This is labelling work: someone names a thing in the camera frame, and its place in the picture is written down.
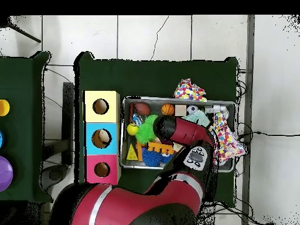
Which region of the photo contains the silver toy robot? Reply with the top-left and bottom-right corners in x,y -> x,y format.
204,104 -> 229,115

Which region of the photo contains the purple plastic bowl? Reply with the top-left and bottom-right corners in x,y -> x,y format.
0,155 -> 13,193

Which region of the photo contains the plain wooden block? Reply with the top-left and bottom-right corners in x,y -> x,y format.
174,104 -> 188,117

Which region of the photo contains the orange toy brick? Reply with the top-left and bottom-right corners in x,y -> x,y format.
147,141 -> 176,155

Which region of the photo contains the black power cable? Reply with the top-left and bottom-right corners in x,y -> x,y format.
236,131 -> 300,144

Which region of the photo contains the green spiky rubber ball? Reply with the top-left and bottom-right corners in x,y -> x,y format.
135,124 -> 154,144
144,114 -> 158,129

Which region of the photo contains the yellow cheese wedge toy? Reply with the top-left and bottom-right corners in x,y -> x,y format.
126,143 -> 138,161

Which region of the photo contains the small orange basketball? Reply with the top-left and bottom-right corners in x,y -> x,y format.
161,103 -> 176,116

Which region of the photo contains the grey floor cable cover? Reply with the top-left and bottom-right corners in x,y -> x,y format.
241,15 -> 256,225

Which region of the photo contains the dark green tablecloth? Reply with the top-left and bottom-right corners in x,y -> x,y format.
73,51 -> 240,207
0,51 -> 53,203

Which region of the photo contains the blue spiky rubber ball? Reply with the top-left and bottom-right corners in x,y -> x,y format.
142,147 -> 162,167

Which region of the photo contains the shallow wire mesh bin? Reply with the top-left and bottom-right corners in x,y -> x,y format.
118,96 -> 236,173

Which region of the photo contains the small brown football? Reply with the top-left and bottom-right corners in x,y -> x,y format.
134,102 -> 151,117

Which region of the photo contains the mint green waffle cloth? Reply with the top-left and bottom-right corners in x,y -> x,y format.
182,109 -> 211,128

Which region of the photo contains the colourful polka dot cloth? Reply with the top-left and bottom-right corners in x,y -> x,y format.
208,112 -> 246,166
173,78 -> 208,102

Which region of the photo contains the black tripod leg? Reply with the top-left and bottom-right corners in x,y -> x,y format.
0,16 -> 42,43

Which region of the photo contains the wooden box with three holes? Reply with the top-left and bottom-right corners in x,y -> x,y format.
83,90 -> 121,187

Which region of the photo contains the yellow ball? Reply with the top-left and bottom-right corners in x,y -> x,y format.
127,122 -> 140,137

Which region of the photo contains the yellow plastic bowl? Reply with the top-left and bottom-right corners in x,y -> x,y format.
0,99 -> 11,117

